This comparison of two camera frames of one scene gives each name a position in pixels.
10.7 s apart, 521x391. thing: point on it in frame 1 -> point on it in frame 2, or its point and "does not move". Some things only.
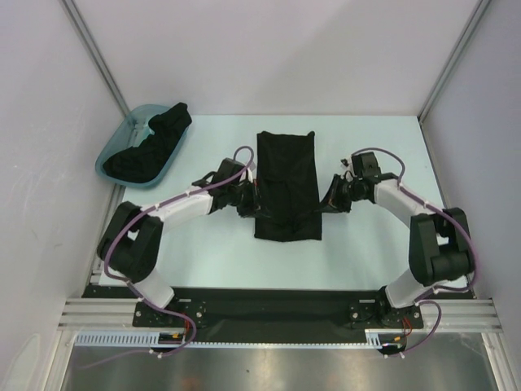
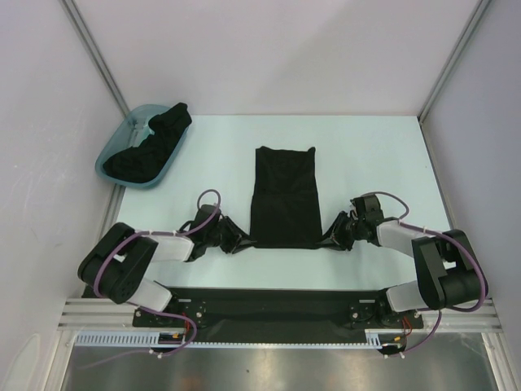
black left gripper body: x=243 y=197 -> x=229 y=238
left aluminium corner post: x=72 y=10 does not move
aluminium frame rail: x=101 y=314 does not move
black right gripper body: x=338 y=194 -> x=339 y=232
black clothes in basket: x=146 y=160 does not move
